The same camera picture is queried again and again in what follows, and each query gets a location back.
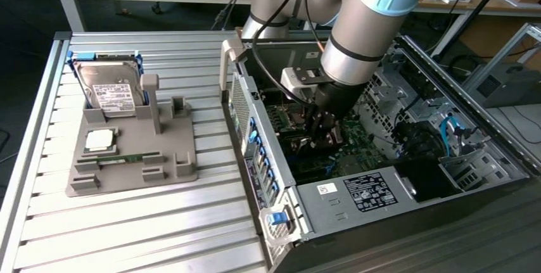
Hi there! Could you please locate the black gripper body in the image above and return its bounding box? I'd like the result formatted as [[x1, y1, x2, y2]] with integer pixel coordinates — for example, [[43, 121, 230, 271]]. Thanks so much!
[[304, 81, 365, 153]]

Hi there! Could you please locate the CPU socket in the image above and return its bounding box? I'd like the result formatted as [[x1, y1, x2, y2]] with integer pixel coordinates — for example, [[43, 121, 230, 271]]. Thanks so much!
[[288, 108, 317, 128]]

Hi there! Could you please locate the metal disk bay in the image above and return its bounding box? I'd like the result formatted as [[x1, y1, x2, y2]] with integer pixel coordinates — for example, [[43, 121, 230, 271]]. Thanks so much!
[[358, 63, 429, 124]]

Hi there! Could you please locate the green motherboard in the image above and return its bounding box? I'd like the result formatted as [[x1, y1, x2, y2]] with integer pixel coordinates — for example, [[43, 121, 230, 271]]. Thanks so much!
[[264, 87, 388, 182]]

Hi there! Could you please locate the grey chipset heatsink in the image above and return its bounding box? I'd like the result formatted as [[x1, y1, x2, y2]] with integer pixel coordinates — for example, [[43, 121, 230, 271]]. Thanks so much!
[[337, 155, 368, 175]]

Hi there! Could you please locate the grey power supply unit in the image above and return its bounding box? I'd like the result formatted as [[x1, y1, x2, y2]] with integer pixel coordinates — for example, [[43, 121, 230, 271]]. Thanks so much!
[[296, 170, 421, 233]]

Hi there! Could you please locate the grey equipment cabinet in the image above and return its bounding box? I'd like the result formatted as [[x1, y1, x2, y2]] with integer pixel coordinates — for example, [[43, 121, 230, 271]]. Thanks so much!
[[463, 61, 541, 109]]

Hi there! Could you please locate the blue case latch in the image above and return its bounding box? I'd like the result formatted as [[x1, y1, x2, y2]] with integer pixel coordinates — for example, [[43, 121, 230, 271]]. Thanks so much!
[[268, 211, 289, 225]]

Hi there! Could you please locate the black stand pole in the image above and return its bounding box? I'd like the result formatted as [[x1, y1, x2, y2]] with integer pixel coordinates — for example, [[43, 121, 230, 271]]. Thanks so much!
[[429, 0, 520, 59]]

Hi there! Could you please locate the grey parts rack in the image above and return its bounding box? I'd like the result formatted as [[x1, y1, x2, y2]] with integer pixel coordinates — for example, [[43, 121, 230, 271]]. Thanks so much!
[[66, 73, 199, 198]]

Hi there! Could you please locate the open PC case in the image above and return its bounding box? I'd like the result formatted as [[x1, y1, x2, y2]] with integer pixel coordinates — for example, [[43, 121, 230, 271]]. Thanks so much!
[[218, 30, 541, 273]]

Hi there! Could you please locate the hard disk in blue carrier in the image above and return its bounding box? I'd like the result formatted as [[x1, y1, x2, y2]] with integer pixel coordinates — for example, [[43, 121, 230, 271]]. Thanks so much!
[[66, 50, 146, 119]]

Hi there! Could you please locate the green RAM stick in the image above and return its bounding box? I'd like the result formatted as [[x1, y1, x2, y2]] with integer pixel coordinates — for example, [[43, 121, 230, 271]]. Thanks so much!
[[97, 154, 146, 165]]

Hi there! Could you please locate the silver CPU chip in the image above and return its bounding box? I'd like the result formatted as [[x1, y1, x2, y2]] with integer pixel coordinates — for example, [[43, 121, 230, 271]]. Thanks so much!
[[83, 129, 118, 153]]

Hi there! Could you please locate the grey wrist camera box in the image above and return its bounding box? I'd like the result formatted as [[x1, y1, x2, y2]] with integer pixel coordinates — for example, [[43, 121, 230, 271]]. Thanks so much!
[[280, 66, 332, 97]]

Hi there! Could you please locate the black wire bundle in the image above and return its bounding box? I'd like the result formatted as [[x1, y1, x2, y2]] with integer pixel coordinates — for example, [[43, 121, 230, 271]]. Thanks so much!
[[391, 120, 445, 160]]

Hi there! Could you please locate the black camera cable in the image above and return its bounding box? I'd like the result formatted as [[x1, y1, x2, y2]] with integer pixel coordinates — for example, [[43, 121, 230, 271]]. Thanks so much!
[[252, 0, 322, 109]]

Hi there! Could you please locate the blue data wire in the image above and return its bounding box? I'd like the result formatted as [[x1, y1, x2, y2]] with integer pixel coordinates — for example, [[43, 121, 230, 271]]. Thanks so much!
[[439, 113, 469, 157]]

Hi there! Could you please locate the hanging cable with connector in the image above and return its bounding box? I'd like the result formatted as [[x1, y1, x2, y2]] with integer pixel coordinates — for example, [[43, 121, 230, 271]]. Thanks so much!
[[212, 0, 249, 32]]

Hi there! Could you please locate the aluminium profile frame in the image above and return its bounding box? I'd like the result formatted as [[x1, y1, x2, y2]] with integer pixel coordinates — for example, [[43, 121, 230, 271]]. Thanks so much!
[[463, 22, 541, 90]]

